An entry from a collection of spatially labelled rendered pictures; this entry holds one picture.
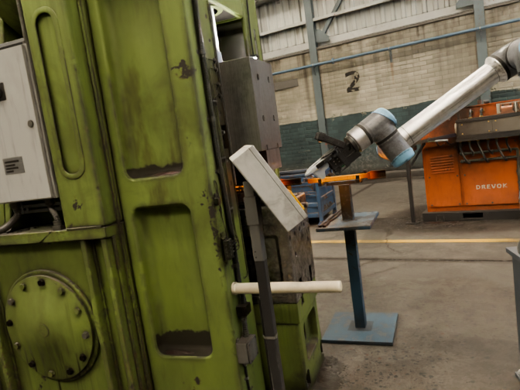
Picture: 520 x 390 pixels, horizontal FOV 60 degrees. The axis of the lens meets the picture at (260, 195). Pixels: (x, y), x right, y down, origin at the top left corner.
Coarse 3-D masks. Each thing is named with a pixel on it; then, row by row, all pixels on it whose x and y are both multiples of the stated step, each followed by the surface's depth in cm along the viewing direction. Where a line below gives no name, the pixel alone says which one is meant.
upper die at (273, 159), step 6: (264, 150) 198; (270, 150) 203; (276, 150) 212; (264, 156) 198; (270, 156) 202; (276, 156) 211; (270, 162) 201; (276, 162) 210; (234, 168) 204; (276, 168) 209; (240, 174) 203
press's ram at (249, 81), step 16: (224, 64) 192; (240, 64) 190; (256, 64) 196; (224, 80) 193; (240, 80) 191; (256, 80) 194; (272, 80) 216; (224, 96) 194; (240, 96) 192; (256, 96) 192; (272, 96) 213; (240, 112) 193; (256, 112) 191; (272, 112) 211; (240, 128) 194; (256, 128) 192; (272, 128) 209; (240, 144) 196; (256, 144) 193; (272, 144) 207
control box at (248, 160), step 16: (240, 160) 135; (256, 160) 135; (256, 176) 136; (272, 176) 136; (256, 192) 136; (272, 192) 137; (288, 192) 137; (272, 208) 137; (288, 208) 138; (288, 224) 138
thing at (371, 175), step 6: (354, 174) 246; (360, 174) 243; (366, 174) 242; (372, 174) 241; (378, 174) 240; (384, 174) 239; (312, 180) 253; (324, 180) 251; (330, 180) 249; (336, 180) 248
